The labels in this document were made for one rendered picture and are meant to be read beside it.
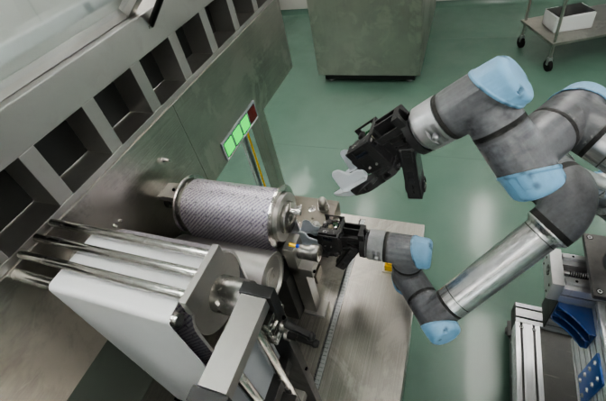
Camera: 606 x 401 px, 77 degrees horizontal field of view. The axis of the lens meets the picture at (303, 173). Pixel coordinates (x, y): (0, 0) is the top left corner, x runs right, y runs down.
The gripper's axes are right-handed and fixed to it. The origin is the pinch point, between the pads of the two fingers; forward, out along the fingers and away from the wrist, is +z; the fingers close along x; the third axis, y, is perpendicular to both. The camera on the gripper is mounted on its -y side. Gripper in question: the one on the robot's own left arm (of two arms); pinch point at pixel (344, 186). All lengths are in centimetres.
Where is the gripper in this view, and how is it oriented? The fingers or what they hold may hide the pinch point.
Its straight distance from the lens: 74.8
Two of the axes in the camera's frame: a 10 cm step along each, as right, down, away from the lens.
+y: -7.3, -6.2, -2.9
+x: -3.2, 6.8, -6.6
